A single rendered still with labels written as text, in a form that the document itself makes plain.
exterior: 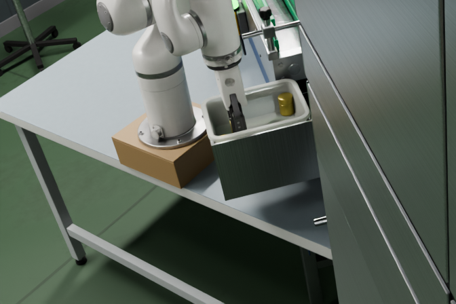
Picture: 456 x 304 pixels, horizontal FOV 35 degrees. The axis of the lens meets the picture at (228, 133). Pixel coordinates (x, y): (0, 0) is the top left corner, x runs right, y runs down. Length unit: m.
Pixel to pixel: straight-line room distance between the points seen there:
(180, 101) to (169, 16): 0.44
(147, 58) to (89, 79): 0.72
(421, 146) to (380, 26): 0.07
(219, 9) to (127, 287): 1.50
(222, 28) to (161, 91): 0.38
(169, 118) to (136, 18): 0.29
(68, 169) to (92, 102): 1.12
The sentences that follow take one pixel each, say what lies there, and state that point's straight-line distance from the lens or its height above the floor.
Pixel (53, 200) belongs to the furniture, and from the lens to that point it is 2.67.
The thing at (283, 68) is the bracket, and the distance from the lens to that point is 1.68.
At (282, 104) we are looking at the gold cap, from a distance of 1.65.
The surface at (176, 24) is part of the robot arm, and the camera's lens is 1.41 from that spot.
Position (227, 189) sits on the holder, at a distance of 1.60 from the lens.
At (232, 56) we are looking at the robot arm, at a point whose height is 1.16.
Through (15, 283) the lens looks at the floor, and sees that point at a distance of 2.93.
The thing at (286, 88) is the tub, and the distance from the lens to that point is 1.67.
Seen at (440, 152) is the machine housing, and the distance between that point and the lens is 0.35.
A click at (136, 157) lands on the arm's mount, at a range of 1.90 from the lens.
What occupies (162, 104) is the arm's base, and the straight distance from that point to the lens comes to 1.80.
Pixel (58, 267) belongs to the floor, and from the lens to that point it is 2.91.
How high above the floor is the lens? 1.88
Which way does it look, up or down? 35 degrees down
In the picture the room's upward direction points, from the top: 13 degrees counter-clockwise
